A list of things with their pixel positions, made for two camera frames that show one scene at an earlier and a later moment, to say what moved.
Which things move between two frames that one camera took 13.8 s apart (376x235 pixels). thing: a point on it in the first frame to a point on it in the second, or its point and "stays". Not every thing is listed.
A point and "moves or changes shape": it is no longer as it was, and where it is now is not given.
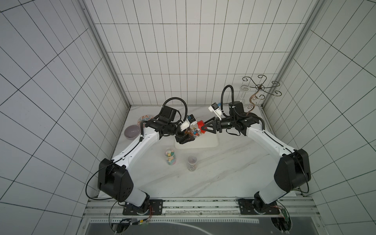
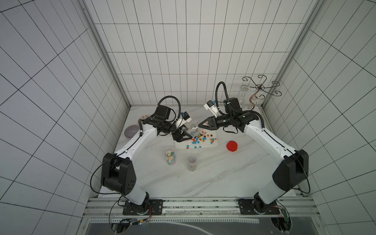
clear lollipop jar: (193, 130) stays
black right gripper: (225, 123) stays
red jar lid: (200, 124) moves or changes shape
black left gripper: (182, 138) stays
